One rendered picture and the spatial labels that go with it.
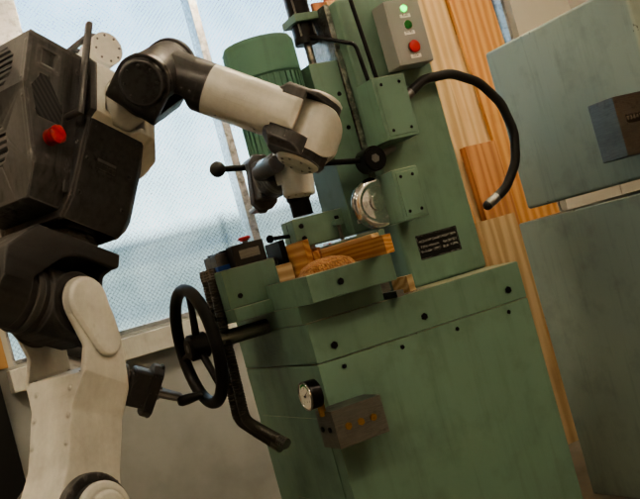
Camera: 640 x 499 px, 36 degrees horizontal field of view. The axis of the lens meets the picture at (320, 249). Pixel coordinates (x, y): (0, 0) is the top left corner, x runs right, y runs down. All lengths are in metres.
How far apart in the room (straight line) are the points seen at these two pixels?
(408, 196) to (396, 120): 0.18
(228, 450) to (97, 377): 1.98
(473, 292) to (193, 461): 1.58
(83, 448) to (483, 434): 1.00
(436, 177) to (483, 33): 1.98
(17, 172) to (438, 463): 1.13
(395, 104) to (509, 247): 1.65
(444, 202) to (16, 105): 1.14
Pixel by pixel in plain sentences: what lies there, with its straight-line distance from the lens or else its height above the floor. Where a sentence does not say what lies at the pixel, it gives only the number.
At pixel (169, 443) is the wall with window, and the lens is 3.54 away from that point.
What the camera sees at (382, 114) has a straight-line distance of 2.30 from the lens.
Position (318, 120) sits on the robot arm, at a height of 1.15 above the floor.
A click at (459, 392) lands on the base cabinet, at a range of 2.27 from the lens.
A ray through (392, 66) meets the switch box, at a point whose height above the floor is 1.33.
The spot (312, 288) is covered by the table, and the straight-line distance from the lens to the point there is 2.04.
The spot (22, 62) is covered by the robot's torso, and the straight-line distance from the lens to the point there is 1.73.
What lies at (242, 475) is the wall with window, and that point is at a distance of 3.65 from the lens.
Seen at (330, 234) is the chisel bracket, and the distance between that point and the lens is 2.35.
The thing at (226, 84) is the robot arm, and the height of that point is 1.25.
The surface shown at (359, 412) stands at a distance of 2.06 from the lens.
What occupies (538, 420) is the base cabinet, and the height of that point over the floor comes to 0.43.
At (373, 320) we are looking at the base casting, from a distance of 2.17.
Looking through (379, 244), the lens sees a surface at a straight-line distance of 2.05.
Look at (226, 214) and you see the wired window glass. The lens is 3.76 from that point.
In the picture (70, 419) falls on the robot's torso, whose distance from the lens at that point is 1.66.
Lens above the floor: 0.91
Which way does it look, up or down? 1 degrees up
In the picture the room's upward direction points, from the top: 15 degrees counter-clockwise
